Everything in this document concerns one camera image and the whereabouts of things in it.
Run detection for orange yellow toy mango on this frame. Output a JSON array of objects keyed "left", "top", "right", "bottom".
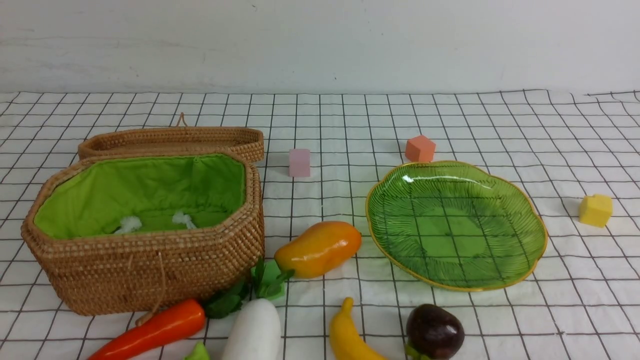
[{"left": 274, "top": 221, "right": 362, "bottom": 280}]

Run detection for yellow toy banana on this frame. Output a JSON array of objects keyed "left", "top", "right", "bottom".
[{"left": 329, "top": 297, "right": 385, "bottom": 360}]

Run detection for white toy radish green leaves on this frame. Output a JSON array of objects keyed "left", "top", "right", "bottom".
[{"left": 221, "top": 259, "right": 294, "bottom": 360}]

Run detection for dark purple toy mangosteen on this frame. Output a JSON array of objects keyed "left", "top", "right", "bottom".
[{"left": 405, "top": 303, "right": 466, "bottom": 360}]

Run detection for orange toy carrot green leaves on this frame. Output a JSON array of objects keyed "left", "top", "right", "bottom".
[{"left": 89, "top": 281, "right": 250, "bottom": 360}]

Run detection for pink foam cube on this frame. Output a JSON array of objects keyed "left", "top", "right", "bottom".
[{"left": 288, "top": 148, "right": 311, "bottom": 178}]

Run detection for woven rattan basket lid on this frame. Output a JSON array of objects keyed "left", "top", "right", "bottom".
[{"left": 77, "top": 113, "right": 265, "bottom": 162}]

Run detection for orange foam cube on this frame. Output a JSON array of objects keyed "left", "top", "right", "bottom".
[{"left": 404, "top": 135, "right": 437, "bottom": 163}]

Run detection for green foam cube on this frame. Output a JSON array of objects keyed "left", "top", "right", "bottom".
[{"left": 261, "top": 259, "right": 287, "bottom": 301}]

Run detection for green glass leaf plate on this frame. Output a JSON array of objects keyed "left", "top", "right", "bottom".
[{"left": 365, "top": 161, "right": 549, "bottom": 292}]

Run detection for woven rattan basket green lining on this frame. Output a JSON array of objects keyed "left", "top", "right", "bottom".
[{"left": 21, "top": 149, "right": 265, "bottom": 317}]

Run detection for yellow foam cube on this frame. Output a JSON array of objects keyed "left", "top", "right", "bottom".
[{"left": 578, "top": 194, "right": 613, "bottom": 228}]

